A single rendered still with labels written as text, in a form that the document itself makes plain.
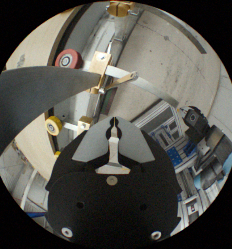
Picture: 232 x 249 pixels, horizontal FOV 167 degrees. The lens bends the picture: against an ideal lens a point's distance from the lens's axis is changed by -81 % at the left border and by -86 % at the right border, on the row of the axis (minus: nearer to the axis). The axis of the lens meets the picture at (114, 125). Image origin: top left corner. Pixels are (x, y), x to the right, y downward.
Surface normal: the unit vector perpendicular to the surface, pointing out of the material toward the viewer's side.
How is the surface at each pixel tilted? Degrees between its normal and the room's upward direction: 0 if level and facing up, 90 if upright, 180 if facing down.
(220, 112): 90
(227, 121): 90
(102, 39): 0
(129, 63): 0
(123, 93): 0
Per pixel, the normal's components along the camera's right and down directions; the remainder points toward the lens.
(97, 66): -0.01, 0.53
